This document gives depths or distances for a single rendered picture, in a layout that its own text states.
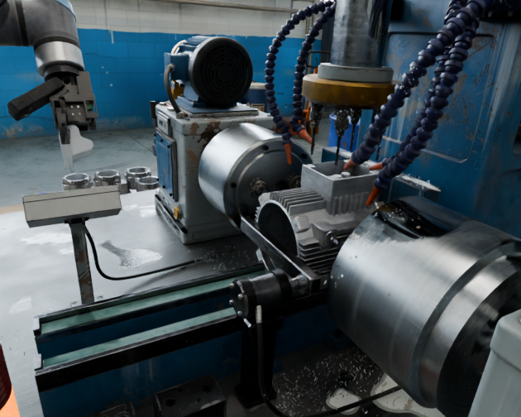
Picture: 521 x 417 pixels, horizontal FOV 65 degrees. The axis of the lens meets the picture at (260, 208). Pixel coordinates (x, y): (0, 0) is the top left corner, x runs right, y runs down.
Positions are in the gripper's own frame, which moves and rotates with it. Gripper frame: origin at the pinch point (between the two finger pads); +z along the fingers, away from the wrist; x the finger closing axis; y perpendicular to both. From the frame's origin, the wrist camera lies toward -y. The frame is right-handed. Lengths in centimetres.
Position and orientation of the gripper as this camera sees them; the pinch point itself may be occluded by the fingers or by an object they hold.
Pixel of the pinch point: (67, 165)
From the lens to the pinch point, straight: 91.5
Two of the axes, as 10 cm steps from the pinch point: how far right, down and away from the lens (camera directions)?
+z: 2.2, 9.7, -1.2
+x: -4.2, 2.0, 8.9
